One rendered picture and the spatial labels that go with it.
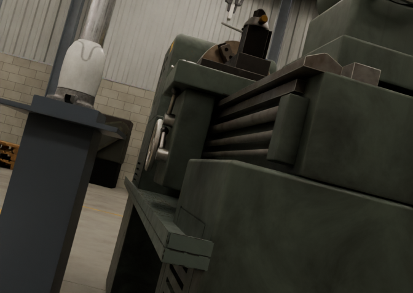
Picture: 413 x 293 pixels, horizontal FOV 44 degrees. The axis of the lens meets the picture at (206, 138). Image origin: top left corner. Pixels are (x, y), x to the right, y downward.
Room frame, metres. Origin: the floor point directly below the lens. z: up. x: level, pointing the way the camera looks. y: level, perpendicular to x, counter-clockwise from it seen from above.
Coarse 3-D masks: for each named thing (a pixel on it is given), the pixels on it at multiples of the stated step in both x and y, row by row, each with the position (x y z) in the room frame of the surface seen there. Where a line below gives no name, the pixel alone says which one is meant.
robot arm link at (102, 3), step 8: (96, 0) 2.19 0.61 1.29; (104, 0) 2.19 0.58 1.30; (112, 0) 2.21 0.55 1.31; (96, 8) 2.19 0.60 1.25; (104, 8) 2.20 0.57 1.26; (112, 8) 2.23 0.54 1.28; (88, 16) 2.20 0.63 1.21; (96, 16) 2.19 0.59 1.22; (104, 16) 2.20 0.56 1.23; (88, 24) 2.19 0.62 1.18; (96, 24) 2.19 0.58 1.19; (104, 24) 2.21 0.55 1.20; (88, 32) 2.19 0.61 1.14; (96, 32) 2.19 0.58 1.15; (104, 32) 2.22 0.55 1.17; (88, 40) 2.19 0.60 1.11; (96, 40) 2.20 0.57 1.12
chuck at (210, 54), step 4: (216, 44) 2.07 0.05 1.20; (232, 44) 2.08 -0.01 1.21; (236, 44) 2.08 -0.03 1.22; (212, 48) 2.07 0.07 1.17; (216, 48) 2.07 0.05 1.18; (232, 48) 2.08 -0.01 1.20; (236, 48) 2.08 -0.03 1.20; (208, 52) 2.07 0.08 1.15; (212, 52) 2.07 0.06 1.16; (216, 52) 2.07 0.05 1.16; (232, 52) 2.08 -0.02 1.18; (236, 52) 2.08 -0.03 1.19; (204, 56) 2.06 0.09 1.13; (208, 56) 2.07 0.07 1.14; (212, 56) 2.07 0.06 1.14; (216, 56) 2.07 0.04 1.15; (220, 56) 2.07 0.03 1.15; (212, 60) 2.07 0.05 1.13; (216, 60) 2.07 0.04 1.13; (220, 60) 2.07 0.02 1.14
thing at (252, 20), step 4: (248, 20) 1.49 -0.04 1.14; (252, 20) 1.48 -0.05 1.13; (256, 20) 1.48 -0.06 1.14; (244, 24) 1.50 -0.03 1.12; (248, 24) 1.48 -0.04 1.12; (252, 24) 1.48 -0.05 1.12; (256, 24) 1.47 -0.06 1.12; (260, 24) 1.47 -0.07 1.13; (264, 24) 1.48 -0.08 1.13; (264, 28) 1.48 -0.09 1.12; (268, 28) 1.49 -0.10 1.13
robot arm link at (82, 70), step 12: (72, 48) 1.99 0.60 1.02; (84, 48) 1.98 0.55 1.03; (96, 48) 2.01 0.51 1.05; (72, 60) 1.97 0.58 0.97; (84, 60) 1.97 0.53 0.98; (96, 60) 2.00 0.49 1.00; (60, 72) 2.01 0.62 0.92; (72, 72) 1.97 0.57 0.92; (84, 72) 1.97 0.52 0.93; (96, 72) 2.01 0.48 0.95; (60, 84) 1.99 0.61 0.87; (72, 84) 1.97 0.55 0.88; (84, 84) 1.98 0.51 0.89; (96, 84) 2.02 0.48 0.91
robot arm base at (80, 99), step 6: (60, 90) 1.98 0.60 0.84; (66, 90) 1.97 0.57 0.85; (72, 90) 1.97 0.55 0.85; (48, 96) 1.95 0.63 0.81; (54, 96) 1.96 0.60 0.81; (60, 96) 1.97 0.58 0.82; (66, 96) 1.96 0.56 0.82; (72, 96) 1.93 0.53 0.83; (78, 96) 1.97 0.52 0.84; (84, 96) 1.99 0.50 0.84; (90, 96) 2.01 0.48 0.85; (66, 102) 1.96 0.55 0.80; (72, 102) 1.95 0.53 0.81; (78, 102) 1.97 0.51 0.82; (84, 102) 1.99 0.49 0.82; (90, 102) 2.02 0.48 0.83; (90, 108) 1.96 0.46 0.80
